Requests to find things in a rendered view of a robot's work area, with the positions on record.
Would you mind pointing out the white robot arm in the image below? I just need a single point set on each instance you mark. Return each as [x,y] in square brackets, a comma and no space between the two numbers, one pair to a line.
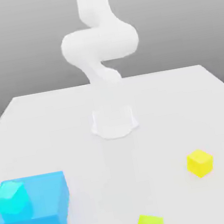
[100,43]

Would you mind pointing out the small yellow cube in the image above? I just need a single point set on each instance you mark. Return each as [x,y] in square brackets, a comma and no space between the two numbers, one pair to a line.
[199,162]

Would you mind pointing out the small cyan cube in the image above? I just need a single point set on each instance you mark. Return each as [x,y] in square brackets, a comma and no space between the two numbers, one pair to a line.
[11,200]

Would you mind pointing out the large blue box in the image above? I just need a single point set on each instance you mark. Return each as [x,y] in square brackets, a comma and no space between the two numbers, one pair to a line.
[48,208]

